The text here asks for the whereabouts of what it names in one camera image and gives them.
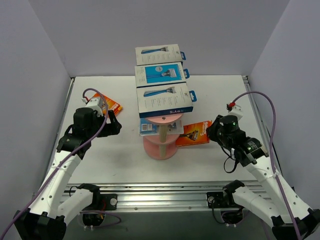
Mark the blister razor pack blue card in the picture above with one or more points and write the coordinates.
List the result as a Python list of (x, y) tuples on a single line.
[(146, 128)]

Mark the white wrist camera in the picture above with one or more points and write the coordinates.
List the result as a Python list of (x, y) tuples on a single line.
[(234, 110), (97, 104)]

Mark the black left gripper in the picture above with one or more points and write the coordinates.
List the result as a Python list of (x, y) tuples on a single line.
[(110, 127)]

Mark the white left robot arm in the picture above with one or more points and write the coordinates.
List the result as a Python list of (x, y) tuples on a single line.
[(46, 218)]

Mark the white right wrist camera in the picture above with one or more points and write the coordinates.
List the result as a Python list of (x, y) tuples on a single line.
[(234, 110)]

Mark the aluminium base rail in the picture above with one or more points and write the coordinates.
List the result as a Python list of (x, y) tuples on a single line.
[(161, 197)]

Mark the orange Gillette Fusion box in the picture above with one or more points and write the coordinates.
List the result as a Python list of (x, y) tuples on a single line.
[(194, 134)]

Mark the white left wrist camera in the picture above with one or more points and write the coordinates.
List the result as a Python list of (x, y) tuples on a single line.
[(97, 104)]

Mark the blue Harry's razor box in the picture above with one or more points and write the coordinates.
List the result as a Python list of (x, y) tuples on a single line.
[(159, 54), (160, 74)]

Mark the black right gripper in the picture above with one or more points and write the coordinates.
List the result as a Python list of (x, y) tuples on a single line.
[(212, 128)]

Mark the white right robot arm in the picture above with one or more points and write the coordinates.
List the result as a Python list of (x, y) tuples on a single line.
[(289, 217)]

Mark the clear blister razor pack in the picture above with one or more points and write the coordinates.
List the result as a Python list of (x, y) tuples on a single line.
[(175, 128)]

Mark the pink three-tier wooden shelf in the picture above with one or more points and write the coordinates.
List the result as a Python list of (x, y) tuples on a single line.
[(162, 146)]

